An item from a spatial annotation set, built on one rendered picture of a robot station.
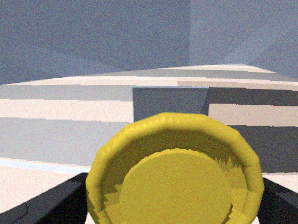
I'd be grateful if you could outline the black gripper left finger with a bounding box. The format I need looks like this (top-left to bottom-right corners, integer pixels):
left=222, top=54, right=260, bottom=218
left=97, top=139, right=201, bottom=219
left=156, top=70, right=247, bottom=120
left=0, top=172, right=89, bottom=224

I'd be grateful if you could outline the yellow round plate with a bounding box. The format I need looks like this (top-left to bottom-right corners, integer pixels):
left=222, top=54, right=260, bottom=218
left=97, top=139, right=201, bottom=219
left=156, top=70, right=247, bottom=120
left=85, top=112, right=265, bottom=224

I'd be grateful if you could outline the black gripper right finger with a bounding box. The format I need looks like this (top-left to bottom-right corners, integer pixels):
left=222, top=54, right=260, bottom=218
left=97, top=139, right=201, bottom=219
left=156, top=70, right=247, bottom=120
left=257, top=177, right=298, bottom=224

